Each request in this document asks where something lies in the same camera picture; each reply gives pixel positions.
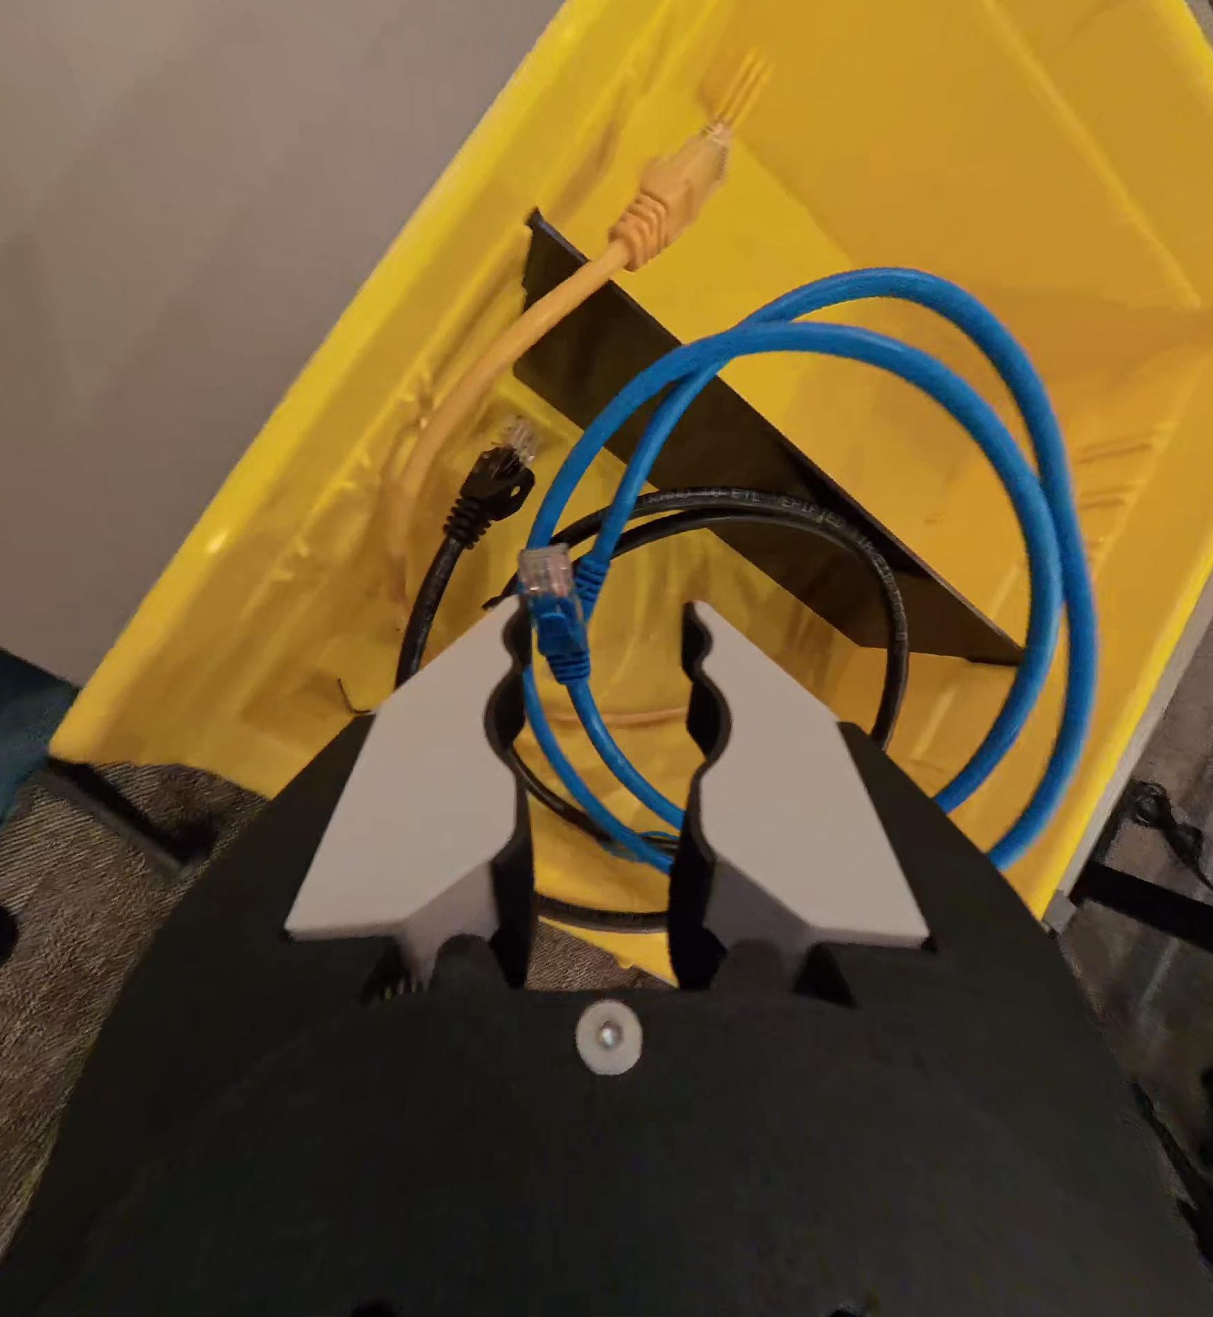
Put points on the black bin divider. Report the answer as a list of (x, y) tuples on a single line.
[(751, 463)]

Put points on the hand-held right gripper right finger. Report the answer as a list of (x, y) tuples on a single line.
[(812, 833)]

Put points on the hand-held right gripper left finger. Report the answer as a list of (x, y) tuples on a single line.
[(410, 823)]

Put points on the large yellow bin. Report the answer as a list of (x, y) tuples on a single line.
[(977, 154)]

